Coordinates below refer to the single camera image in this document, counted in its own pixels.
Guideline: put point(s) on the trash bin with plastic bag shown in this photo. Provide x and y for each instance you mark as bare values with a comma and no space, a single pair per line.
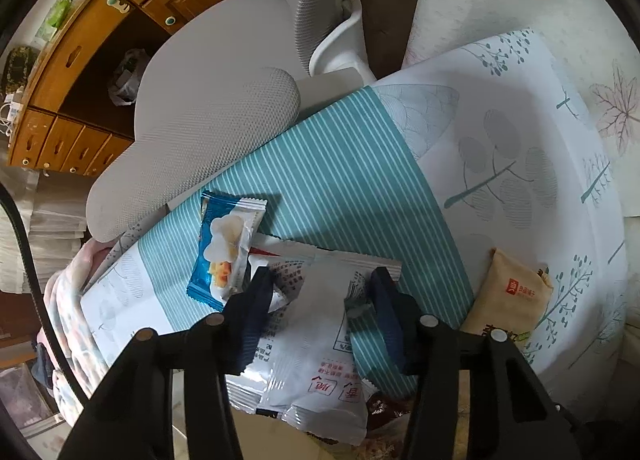
127,80

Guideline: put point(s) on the camouflage pouch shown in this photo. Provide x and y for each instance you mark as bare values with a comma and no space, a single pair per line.
20,65

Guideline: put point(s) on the blue and white snack packet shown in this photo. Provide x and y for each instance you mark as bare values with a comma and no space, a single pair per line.
220,245

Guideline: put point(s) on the orange bread packet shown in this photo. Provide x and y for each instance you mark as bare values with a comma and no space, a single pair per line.
510,300

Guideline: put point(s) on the white power strip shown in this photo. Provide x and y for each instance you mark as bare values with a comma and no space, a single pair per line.
10,110

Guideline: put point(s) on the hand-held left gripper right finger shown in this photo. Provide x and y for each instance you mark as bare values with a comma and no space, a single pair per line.
392,320

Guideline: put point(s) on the grey office chair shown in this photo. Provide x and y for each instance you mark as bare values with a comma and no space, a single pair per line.
210,115

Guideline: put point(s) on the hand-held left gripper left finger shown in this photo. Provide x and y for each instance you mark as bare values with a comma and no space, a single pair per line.
250,325

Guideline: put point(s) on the white snack packet red text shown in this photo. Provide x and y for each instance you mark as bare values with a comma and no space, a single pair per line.
310,340

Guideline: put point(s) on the wooden desk with drawers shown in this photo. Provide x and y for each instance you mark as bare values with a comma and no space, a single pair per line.
75,70

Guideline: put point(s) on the white lace cover cloth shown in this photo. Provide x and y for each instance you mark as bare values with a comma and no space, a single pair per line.
45,240

